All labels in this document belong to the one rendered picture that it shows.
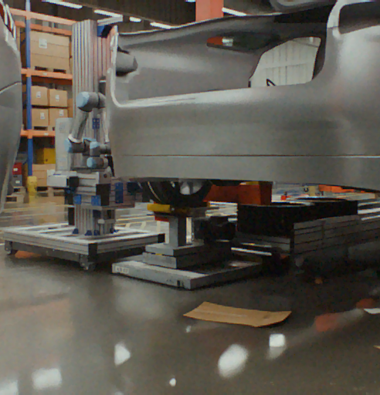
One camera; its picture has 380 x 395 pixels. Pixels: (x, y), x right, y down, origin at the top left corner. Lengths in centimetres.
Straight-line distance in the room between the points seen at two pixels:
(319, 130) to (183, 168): 83
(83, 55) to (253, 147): 274
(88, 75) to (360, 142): 306
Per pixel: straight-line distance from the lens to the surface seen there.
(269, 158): 271
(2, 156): 140
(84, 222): 518
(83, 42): 521
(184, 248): 440
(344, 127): 253
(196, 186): 458
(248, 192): 467
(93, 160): 446
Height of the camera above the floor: 91
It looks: 4 degrees down
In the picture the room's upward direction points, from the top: straight up
